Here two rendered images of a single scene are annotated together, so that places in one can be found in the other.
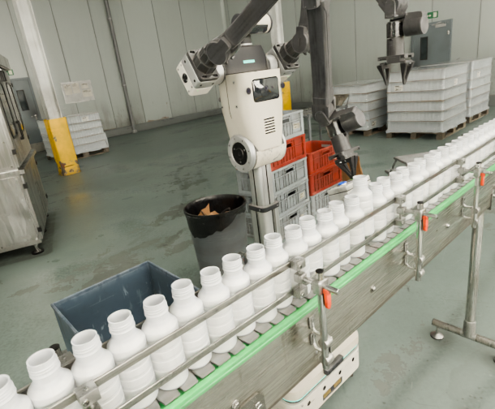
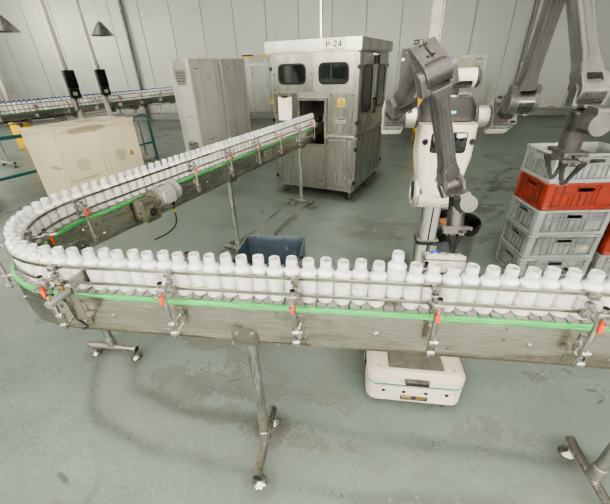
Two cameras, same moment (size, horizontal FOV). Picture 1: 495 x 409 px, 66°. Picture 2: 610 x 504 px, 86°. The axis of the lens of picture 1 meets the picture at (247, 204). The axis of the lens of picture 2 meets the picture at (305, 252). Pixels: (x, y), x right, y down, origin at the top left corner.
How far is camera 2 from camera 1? 0.83 m
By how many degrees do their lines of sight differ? 45
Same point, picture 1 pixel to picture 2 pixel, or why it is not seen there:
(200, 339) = (226, 284)
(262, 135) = (430, 182)
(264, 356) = (260, 314)
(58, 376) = (164, 261)
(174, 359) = (209, 284)
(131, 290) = (290, 249)
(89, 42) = (505, 13)
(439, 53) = not seen: outside the picture
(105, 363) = (179, 267)
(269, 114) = not seen: hidden behind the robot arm
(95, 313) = (267, 251)
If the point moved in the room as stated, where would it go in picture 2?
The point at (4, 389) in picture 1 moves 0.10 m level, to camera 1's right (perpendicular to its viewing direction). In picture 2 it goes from (145, 255) to (156, 266)
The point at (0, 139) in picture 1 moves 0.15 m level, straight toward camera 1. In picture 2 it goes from (350, 112) to (348, 114)
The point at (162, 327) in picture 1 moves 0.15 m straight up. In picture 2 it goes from (206, 268) to (197, 229)
